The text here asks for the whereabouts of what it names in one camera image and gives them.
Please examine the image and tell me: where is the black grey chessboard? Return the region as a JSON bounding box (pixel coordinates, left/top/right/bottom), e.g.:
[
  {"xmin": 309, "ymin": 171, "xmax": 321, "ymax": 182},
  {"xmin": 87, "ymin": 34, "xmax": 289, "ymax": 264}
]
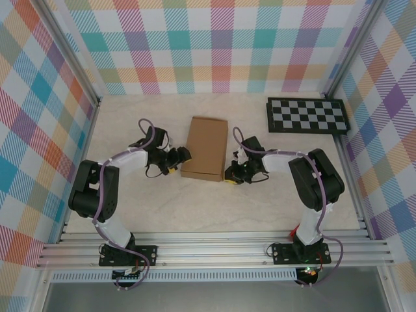
[{"xmin": 266, "ymin": 96, "xmax": 350, "ymax": 133}]

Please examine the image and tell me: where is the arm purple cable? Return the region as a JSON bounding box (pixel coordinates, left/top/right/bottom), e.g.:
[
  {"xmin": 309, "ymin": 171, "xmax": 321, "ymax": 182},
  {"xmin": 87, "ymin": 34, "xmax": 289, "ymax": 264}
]
[
  {"xmin": 232, "ymin": 126, "xmax": 346, "ymax": 287},
  {"xmin": 92, "ymin": 118, "xmax": 157, "ymax": 291}
]

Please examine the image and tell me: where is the brown cardboard box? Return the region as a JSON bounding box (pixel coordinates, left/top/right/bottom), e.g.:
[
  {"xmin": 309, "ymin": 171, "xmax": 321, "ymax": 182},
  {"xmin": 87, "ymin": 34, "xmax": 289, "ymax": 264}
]
[{"xmin": 180, "ymin": 116, "xmax": 229, "ymax": 183}]

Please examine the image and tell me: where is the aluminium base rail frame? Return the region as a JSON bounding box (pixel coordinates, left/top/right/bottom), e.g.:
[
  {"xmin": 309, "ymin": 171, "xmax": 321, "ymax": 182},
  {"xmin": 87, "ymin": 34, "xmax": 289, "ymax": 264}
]
[{"xmin": 35, "ymin": 231, "xmax": 396, "ymax": 269}]

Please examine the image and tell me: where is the slotted white cable duct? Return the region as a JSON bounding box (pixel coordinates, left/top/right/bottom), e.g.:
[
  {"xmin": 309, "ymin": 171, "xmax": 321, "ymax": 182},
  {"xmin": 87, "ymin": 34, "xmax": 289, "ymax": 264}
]
[{"xmin": 51, "ymin": 272, "xmax": 298, "ymax": 283}]

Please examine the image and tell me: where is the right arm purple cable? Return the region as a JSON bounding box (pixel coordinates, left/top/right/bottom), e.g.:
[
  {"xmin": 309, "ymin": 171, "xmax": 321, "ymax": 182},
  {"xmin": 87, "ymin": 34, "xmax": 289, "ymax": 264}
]
[{"xmin": 232, "ymin": 126, "xmax": 346, "ymax": 287}]

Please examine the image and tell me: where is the thin black wire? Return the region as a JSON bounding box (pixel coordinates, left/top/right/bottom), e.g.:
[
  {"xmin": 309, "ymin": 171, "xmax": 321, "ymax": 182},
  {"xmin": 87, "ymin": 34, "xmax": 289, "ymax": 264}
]
[{"xmin": 266, "ymin": 239, "xmax": 295, "ymax": 258}]

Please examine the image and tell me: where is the aluminium corner post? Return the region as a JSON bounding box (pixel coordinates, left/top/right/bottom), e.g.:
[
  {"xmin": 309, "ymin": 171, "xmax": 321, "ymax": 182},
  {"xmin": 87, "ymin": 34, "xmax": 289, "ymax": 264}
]
[
  {"xmin": 323, "ymin": 0, "xmax": 387, "ymax": 98},
  {"xmin": 32, "ymin": 0, "xmax": 101, "ymax": 107}
]

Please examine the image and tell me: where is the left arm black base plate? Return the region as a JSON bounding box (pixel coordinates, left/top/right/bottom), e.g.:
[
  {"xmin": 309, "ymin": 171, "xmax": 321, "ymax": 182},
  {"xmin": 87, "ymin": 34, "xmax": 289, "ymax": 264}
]
[{"xmin": 99, "ymin": 245, "xmax": 159, "ymax": 267}]

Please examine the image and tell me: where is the small green circuit board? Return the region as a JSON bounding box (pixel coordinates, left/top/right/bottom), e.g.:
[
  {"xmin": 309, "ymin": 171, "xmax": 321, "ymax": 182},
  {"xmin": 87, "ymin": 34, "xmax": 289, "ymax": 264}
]
[{"xmin": 112, "ymin": 266, "xmax": 144, "ymax": 281}]

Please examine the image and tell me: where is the grey metal panel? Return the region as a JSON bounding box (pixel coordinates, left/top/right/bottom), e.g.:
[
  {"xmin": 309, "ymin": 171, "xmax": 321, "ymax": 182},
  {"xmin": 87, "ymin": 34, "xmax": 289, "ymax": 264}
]
[{"xmin": 42, "ymin": 281, "xmax": 389, "ymax": 312}]

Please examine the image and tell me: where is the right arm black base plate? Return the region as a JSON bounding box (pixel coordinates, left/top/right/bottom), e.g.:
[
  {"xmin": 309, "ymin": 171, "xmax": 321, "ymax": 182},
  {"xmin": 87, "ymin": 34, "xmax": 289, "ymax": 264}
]
[{"xmin": 271, "ymin": 243, "xmax": 332, "ymax": 265}]

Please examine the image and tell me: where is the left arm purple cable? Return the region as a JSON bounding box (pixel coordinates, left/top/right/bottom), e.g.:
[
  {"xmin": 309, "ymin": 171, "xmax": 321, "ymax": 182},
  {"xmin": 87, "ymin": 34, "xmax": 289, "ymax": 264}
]
[{"xmin": 92, "ymin": 118, "xmax": 157, "ymax": 291}]

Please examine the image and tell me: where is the small lit circuit board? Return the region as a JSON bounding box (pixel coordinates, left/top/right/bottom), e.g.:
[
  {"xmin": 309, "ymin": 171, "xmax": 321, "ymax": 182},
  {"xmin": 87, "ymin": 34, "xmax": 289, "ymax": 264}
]
[{"xmin": 298, "ymin": 265, "xmax": 319, "ymax": 280}]

